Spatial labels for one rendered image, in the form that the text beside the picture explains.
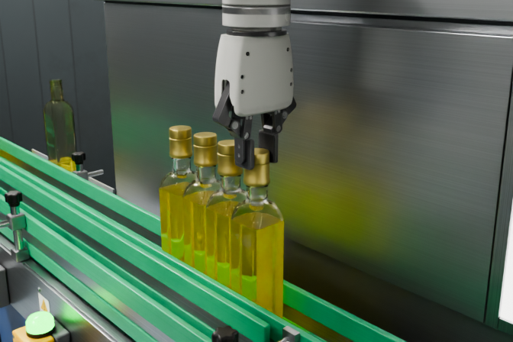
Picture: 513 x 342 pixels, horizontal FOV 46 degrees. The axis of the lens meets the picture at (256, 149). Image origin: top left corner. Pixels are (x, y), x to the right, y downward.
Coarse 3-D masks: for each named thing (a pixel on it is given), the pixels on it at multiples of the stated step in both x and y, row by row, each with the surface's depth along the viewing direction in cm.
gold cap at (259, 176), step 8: (256, 152) 79; (264, 152) 79; (256, 160) 78; (264, 160) 78; (256, 168) 78; (264, 168) 79; (248, 176) 79; (256, 176) 79; (264, 176) 79; (248, 184) 79; (256, 184) 79; (264, 184) 79
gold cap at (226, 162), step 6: (222, 144) 82; (228, 144) 82; (222, 150) 82; (228, 150) 82; (222, 156) 83; (228, 156) 82; (222, 162) 83; (228, 162) 83; (234, 162) 83; (222, 168) 83; (228, 168) 83; (234, 168) 83; (240, 168) 84; (222, 174) 83; (228, 174) 83; (234, 174) 83; (240, 174) 84
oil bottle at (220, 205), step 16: (224, 192) 84; (240, 192) 85; (208, 208) 85; (224, 208) 83; (208, 224) 86; (224, 224) 83; (208, 240) 87; (224, 240) 84; (208, 256) 88; (224, 256) 85; (208, 272) 88; (224, 272) 85
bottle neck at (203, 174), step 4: (196, 168) 89; (200, 168) 88; (204, 168) 88; (208, 168) 88; (212, 168) 88; (196, 172) 89; (200, 172) 88; (204, 172) 88; (208, 172) 88; (212, 172) 88; (196, 176) 89; (200, 176) 88; (204, 176) 88; (208, 176) 88; (212, 176) 89; (200, 180) 88; (204, 180) 88; (208, 180) 88; (212, 180) 89
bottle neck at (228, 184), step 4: (220, 176) 84; (224, 176) 84; (228, 176) 83; (232, 176) 83; (236, 176) 84; (224, 180) 84; (228, 180) 84; (232, 180) 84; (236, 180) 84; (224, 184) 84; (228, 184) 84; (232, 184) 84; (236, 184) 84; (220, 188) 85; (224, 188) 84; (228, 188) 84; (232, 188) 84; (236, 188) 84; (240, 188) 85
